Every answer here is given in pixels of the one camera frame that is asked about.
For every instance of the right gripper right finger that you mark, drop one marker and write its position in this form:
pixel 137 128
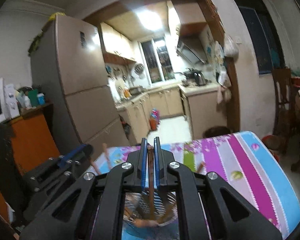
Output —
pixel 208 206

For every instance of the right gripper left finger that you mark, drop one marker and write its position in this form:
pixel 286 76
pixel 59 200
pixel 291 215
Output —
pixel 93 206

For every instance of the beige kitchen base cabinets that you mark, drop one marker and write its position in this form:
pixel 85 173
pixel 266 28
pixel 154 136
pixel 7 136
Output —
pixel 197 104

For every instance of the kitchen window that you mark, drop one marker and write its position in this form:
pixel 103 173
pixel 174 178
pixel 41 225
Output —
pixel 158 60

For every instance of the blue perforated utensil holder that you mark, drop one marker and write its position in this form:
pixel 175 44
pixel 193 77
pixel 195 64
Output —
pixel 145 211

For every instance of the orange wooden cabinet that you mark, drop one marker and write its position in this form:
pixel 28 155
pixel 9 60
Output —
pixel 25 143

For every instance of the floral plastic tablecloth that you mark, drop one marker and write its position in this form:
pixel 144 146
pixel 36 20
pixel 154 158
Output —
pixel 246 164

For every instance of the grey refrigerator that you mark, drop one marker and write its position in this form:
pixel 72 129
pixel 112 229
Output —
pixel 69 67

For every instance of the dark wooden chair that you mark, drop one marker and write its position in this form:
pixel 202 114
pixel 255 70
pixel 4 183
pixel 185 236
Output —
pixel 283 100

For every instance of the steel electric kettle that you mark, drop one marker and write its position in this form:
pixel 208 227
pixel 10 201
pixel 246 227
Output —
pixel 199 79

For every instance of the range hood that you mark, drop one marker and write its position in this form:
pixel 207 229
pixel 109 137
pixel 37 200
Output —
pixel 191 49

